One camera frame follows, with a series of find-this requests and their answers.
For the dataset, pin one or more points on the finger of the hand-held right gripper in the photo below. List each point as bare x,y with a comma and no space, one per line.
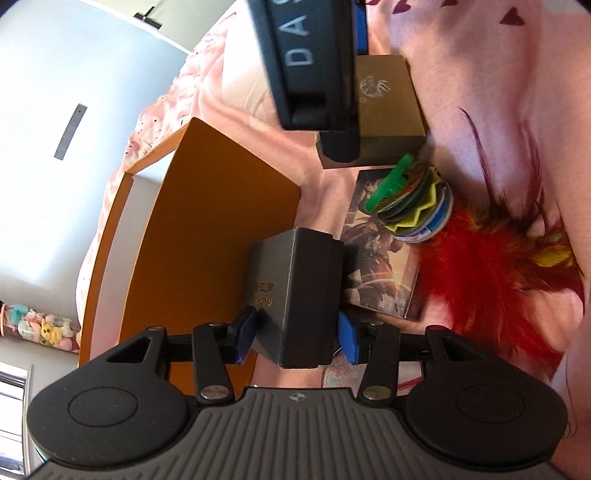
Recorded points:
360,25

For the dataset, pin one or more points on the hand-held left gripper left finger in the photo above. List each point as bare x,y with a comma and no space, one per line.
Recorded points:
244,334

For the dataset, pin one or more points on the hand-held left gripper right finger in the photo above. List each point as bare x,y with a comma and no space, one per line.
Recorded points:
347,337

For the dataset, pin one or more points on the dark grey box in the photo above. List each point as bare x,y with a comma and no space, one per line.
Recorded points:
304,300

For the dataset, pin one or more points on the kraft brown box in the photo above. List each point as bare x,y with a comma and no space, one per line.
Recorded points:
392,110

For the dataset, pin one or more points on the orange cardboard box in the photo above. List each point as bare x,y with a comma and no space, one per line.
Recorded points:
207,207

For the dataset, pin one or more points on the red feather toy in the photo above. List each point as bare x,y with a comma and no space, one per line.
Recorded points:
485,277

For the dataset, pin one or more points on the illustrated card box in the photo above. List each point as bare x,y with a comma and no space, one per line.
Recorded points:
383,277

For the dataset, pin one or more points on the white door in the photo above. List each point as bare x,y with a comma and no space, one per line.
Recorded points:
194,18

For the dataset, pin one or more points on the pink printed blanket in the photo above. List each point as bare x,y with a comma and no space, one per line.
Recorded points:
485,69

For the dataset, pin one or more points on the stack of colourful round discs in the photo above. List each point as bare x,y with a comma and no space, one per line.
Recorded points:
415,217

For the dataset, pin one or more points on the clear tube of plush toys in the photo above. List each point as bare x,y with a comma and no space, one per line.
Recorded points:
41,327

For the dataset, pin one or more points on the window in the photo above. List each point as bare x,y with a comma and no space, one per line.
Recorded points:
11,415

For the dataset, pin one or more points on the grey wall switch panel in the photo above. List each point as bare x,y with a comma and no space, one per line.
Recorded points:
70,131

